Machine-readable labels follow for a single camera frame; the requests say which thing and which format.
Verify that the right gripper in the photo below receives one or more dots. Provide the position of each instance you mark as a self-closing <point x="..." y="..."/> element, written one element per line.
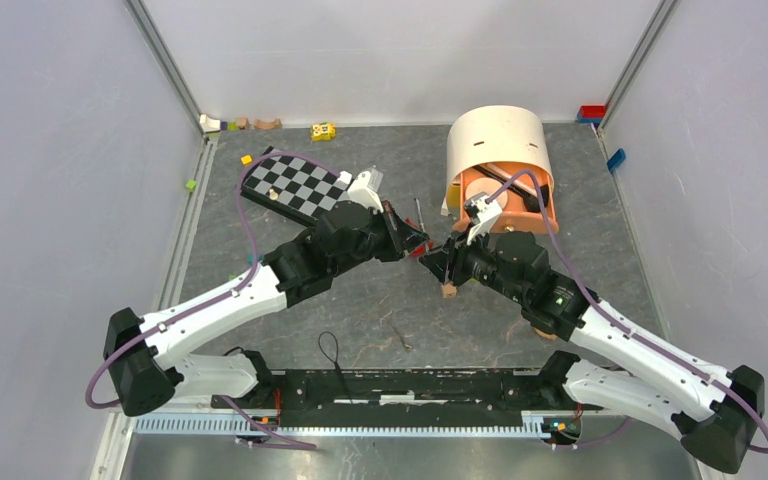
<point x="441" y="262"/>

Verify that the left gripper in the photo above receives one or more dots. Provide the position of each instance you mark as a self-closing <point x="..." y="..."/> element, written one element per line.
<point x="406" y="237"/>

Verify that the round drawer organizer box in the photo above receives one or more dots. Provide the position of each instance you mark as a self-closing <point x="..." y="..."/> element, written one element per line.
<point x="513" y="138"/>

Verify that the red plastic arch toy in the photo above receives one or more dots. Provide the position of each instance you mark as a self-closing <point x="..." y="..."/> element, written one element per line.
<point x="423" y="248"/>

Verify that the round pink powder compact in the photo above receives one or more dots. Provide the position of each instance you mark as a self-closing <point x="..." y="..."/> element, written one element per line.
<point x="478" y="187"/>

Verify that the black makeup brush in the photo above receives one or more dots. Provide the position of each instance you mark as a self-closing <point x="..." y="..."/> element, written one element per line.
<point x="528" y="193"/>

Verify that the orange makeup sponge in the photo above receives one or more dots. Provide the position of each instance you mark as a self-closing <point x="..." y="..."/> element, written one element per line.
<point x="544" y="335"/>

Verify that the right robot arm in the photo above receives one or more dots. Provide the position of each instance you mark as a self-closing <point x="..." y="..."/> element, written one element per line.
<point x="714" y="412"/>

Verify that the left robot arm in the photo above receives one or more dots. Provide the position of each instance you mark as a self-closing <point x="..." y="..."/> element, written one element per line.
<point x="151" y="359"/>

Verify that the small wooden cube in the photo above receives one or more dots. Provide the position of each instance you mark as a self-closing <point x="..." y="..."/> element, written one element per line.
<point x="448" y="290"/>

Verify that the black white chessboard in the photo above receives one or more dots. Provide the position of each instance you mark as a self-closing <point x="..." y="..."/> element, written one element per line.
<point x="306" y="191"/>

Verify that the yellow toy block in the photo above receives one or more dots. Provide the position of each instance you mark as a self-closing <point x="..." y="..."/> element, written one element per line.
<point x="323" y="131"/>

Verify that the wooden arch block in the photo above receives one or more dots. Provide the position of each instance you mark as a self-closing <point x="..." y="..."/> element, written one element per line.
<point x="273" y="124"/>

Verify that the red blue blocks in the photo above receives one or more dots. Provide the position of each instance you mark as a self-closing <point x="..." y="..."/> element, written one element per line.
<point x="593" y="114"/>

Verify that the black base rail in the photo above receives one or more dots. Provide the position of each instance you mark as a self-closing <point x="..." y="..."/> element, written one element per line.
<point x="406" y="398"/>

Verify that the blue block by wall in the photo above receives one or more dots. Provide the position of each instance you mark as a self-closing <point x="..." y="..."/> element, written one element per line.
<point x="615" y="160"/>

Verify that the white corner bracket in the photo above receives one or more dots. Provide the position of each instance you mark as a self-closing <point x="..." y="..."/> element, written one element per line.
<point x="209" y="125"/>

